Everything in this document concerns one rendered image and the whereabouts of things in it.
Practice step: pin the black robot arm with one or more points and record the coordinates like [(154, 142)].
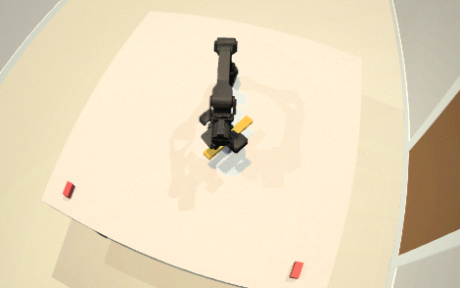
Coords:
[(221, 98)]

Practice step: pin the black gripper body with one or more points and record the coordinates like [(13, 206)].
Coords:
[(237, 141)]

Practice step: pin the yellow bar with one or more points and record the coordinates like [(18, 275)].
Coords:
[(239, 128)]

